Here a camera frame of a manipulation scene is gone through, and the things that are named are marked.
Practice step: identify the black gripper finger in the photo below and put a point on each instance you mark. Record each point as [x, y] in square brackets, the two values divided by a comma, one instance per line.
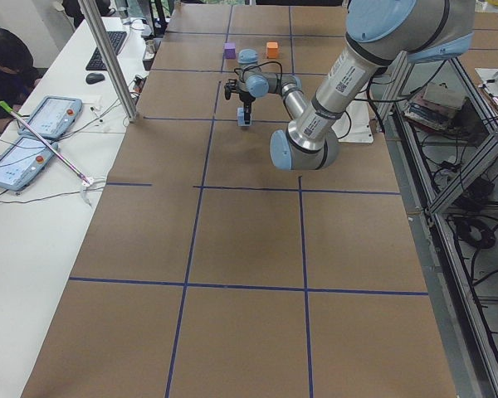
[247, 113]

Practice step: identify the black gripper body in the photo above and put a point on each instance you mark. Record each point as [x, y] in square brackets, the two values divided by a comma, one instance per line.
[245, 98]

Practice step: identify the light blue foam block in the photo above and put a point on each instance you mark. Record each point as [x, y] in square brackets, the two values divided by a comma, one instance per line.
[241, 118]

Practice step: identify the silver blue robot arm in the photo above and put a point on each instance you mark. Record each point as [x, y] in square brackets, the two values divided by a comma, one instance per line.
[376, 33]

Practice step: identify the purple foam block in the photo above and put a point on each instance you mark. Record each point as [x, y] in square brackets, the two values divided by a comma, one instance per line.
[229, 51]

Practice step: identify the orange foam block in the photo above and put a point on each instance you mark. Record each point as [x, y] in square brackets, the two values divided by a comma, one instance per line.
[272, 50]

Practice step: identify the black computer mouse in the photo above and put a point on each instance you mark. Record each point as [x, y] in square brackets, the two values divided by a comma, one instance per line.
[94, 78]

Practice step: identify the stack of books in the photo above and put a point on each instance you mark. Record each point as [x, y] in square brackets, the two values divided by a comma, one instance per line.
[435, 106]

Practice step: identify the upper teach pendant tablet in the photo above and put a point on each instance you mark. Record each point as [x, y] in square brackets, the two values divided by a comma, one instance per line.
[54, 115]

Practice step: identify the teach pendant tablet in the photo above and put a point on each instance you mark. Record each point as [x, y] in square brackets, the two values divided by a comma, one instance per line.
[54, 115]
[22, 162]

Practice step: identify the lower teach pendant tablet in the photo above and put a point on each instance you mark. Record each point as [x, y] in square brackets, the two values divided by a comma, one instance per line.
[22, 162]

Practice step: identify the person in dark clothes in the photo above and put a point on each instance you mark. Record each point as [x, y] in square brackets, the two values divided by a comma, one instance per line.
[18, 75]

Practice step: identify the long metal rod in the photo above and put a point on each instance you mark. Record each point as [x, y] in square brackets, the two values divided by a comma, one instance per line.
[86, 181]

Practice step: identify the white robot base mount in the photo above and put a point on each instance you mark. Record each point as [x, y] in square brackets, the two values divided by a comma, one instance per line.
[354, 125]

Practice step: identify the aluminium frame post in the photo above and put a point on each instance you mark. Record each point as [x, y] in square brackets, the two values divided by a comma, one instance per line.
[97, 28]

